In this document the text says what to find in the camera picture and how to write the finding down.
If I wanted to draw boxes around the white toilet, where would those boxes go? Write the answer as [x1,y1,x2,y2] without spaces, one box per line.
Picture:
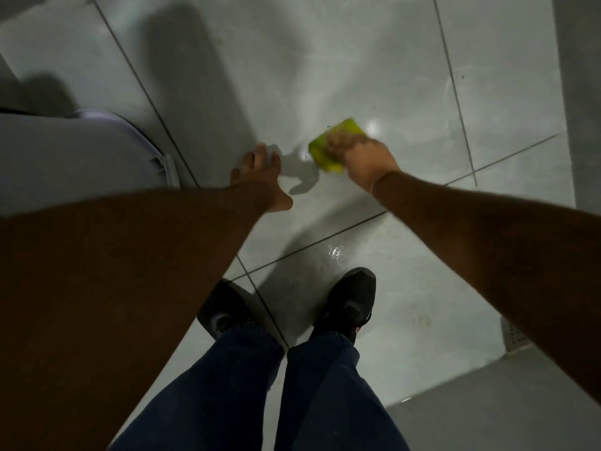
[0,108,182,219]

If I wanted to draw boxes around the person's left hand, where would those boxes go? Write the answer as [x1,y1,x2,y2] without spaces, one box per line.
[229,143,294,214]

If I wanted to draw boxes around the person's right black shoe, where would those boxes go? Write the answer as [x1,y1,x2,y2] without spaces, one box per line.
[312,267,378,346]

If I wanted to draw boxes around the metal floor drain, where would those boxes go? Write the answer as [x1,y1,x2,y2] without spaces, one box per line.
[501,317,532,354]

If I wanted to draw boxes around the person's right leg blue jeans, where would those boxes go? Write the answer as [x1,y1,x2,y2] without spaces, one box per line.
[275,331,410,451]

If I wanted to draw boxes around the person's leg blue jeans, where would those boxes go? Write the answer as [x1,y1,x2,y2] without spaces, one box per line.
[109,321,286,451]
[275,331,410,451]

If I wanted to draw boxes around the person's left black shoe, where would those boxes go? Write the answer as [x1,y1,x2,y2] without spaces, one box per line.
[197,279,255,339]

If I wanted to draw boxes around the yellow-green sponge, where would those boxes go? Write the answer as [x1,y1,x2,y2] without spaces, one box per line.
[308,118,367,174]

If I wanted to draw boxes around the person's left leg blue jeans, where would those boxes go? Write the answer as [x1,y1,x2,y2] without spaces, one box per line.
[109,321,286,451]

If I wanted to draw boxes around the person's right hand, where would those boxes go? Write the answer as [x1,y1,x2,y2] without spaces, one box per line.
[324,131,401,196]

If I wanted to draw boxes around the person's right forearm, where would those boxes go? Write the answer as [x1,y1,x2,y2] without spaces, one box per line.
[372,171,601,405]

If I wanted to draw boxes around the person's left forearm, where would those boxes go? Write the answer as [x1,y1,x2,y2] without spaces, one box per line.
[0,181,279,451]

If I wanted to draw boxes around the person's black shoe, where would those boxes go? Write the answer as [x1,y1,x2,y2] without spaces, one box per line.
[197,279,255,339]
[312,267,378,346]

